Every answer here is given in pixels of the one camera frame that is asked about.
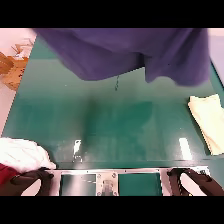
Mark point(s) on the silver frame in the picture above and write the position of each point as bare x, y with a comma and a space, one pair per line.
107, 185

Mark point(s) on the brown cardboard box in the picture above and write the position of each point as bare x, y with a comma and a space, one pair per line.
15, 74

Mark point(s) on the purple T-shirt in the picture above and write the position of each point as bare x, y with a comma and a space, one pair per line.
116, 50

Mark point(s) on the pale yellow garment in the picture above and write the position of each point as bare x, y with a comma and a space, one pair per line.
210, 120

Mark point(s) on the red garment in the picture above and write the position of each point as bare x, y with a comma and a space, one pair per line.
4, 173

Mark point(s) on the white garment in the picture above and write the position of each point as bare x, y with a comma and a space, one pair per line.
20, 153

